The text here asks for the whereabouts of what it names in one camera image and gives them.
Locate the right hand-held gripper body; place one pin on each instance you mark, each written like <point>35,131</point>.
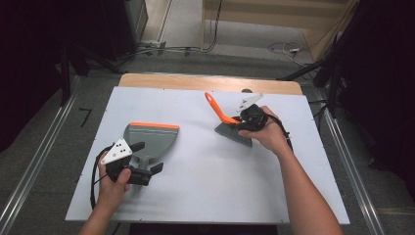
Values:
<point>253,116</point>

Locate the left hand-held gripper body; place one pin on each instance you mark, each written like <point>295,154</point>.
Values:
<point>119,151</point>

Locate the grey dustpan with orange edge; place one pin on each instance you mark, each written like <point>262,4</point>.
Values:
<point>153,140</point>

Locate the orange brush with grey bristles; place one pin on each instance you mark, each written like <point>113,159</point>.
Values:
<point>218,112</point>

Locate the person's right hand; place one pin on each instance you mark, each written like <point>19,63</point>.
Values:
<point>270,133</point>

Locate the person's left hand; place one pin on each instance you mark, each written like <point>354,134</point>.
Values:
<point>112,192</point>

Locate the white table sheet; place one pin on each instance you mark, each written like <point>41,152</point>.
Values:
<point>202,182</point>

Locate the wooden table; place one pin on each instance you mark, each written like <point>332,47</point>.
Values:
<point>195,82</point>

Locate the black metal stand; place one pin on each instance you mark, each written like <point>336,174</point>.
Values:
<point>65,75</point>
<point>326,71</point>

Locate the grey floor power strip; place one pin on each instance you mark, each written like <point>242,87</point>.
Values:
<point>153,46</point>

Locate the dark cabinet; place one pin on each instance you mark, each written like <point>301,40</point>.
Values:
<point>124,23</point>

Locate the black curtain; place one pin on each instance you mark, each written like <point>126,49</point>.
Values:
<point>26,65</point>
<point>381,81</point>

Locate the metal floor rail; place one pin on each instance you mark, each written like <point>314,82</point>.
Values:
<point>36,163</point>
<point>352,176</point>

